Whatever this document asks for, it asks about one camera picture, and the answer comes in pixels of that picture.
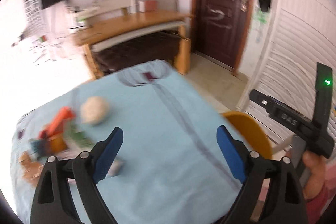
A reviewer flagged person right hand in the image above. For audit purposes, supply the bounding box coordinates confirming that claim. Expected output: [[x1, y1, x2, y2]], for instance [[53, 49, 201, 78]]
[[302, 151, 326, 201]]

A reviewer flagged pink tissue box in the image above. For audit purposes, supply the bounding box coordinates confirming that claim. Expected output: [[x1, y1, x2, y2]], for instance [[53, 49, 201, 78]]
[[144, 0, 158, 12]]

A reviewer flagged white louvered screen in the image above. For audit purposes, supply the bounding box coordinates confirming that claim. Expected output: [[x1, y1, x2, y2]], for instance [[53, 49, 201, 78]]
[[238, 0, 335, 144]]

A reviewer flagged orange round lid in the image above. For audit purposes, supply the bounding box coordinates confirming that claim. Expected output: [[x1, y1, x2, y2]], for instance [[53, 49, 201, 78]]
[[47, 134, 67, 153]]

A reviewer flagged eye chart poster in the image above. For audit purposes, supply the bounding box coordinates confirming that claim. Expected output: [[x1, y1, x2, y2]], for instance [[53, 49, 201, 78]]
[[23, 0, 46, 37]]

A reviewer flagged orange trash bin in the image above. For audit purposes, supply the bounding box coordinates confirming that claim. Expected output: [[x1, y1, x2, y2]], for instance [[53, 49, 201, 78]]
[[222, 111, 272, 159]]

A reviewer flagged light blue patterned tablecloth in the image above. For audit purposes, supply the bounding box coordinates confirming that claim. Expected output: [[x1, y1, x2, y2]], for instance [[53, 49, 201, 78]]
[[11, 60, 242, 223]]

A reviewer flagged wooden desk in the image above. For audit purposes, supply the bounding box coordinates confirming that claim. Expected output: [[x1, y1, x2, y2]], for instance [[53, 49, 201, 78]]
[[71, 10, 191, 80]]

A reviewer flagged brown snack bag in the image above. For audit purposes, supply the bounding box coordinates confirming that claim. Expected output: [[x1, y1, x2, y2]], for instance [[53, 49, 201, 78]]
[[19, 151, 44, 188]]

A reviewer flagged dark brown door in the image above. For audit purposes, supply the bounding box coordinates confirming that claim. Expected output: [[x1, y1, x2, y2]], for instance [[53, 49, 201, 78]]
[[191, 0, 253, 76]]

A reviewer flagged dark tufted bench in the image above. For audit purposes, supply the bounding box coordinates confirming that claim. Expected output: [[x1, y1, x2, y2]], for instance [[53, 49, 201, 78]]
[[92, 31, 181, 75]]

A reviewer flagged orange box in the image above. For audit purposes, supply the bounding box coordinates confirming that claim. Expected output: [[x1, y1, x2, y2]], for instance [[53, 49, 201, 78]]
[[38, 106, 76, 139]]

